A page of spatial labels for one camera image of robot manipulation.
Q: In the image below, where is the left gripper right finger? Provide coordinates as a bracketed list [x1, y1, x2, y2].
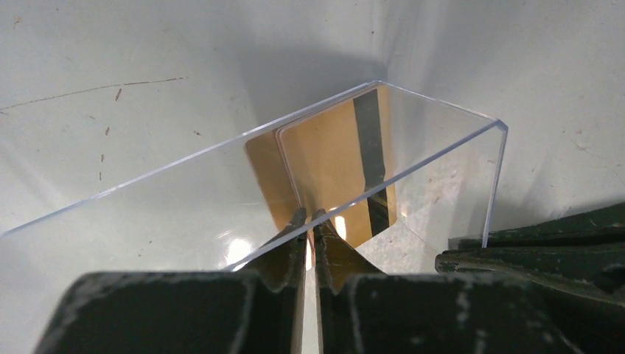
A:
[313, 209, 579, 353]

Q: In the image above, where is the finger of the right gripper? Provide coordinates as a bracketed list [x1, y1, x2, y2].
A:
[435, 203, 624, 303]

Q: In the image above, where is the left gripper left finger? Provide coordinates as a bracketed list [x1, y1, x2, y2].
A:
[35, 234, 307, 353]

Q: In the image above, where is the tan credit card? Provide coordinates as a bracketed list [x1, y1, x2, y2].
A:
[244, 129, 299, 230]
[277, 84, 397, 248]

